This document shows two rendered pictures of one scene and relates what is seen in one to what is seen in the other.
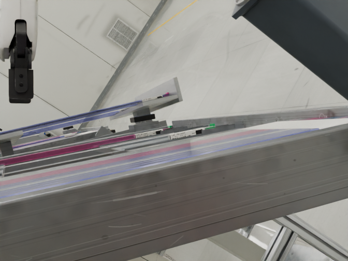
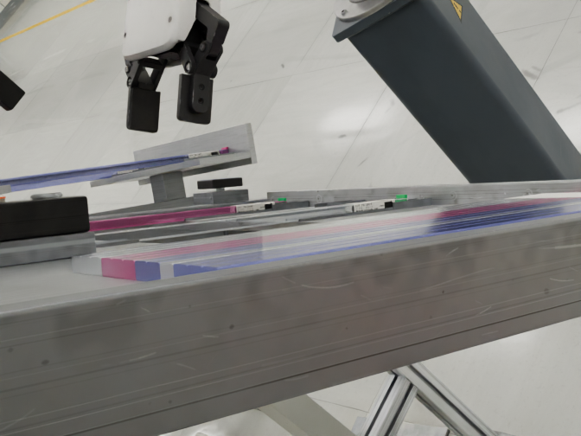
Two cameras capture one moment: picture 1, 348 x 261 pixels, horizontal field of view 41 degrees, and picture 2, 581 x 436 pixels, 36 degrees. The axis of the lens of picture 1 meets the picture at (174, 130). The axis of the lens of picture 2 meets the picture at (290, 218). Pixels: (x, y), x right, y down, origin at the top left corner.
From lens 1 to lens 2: 0.39 m
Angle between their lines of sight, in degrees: 19
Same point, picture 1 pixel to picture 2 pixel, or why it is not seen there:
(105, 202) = (549, 249)
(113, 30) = not seen: outside the picture
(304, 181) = not seen: outside the picture
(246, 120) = (462, 193)
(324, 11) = (473, 50)
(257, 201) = not seen: outside the picture
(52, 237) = (507, 284)
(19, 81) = (198, 94)
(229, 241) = (289, 404)
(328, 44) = (469, 99)
